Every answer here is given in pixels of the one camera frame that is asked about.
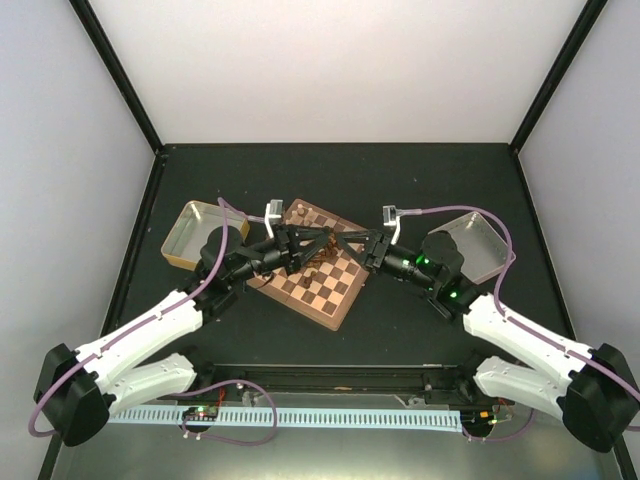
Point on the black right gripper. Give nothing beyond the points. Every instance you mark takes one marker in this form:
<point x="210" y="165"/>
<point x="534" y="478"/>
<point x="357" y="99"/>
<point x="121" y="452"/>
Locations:
<point x="373" y="258"/>

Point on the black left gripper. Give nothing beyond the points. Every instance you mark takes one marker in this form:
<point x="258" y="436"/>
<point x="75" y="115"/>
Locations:
<point x="288" y="237"/>

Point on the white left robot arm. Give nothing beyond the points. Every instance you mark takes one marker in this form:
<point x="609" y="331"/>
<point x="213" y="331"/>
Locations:
<point x="80" y="389"/>

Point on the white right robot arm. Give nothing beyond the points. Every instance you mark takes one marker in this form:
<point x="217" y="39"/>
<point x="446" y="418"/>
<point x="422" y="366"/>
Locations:
<point x="590" y="390"/>

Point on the dark pawn chess piece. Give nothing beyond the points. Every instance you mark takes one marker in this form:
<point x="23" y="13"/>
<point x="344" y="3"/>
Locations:
<point x="310" y="276"/>

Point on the wooden chess board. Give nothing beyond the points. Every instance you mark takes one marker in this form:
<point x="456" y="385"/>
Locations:
<point x="329" y="297"/>

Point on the yellow metal tin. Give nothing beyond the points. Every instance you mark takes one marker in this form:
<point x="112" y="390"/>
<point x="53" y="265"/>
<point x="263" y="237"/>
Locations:
<point x="189" y="234"/>

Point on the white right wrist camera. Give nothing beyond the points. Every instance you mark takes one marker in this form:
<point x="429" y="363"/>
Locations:
<point x="392" y="221"/>

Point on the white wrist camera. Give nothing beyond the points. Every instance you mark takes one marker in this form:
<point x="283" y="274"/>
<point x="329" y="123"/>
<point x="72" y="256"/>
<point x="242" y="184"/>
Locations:
<point x="273" y="215"/>
<point x="392" y="221"/>

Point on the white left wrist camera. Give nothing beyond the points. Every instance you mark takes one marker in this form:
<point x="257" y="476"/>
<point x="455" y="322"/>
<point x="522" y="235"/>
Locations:
<point x="273" y="215"/>

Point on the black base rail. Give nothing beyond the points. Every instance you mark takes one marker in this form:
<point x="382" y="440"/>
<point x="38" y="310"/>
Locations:
<point x="450" y="384"/>

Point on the white slotted cable duct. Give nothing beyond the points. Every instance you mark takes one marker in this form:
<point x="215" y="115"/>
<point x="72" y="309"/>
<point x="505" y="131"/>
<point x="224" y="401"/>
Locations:
<point x="284" y="417"/>

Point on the black frame post left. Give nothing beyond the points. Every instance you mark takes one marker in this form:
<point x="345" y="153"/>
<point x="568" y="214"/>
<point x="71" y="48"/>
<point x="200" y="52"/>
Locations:
<point x="103" y="46"/>

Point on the black frame post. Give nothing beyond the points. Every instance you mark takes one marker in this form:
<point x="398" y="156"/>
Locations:
<point x="571" y="46"/>
<point x="103" y="46"/>

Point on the black frame post right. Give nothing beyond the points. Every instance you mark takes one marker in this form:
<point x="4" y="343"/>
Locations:
<point x="571" y="46"/>

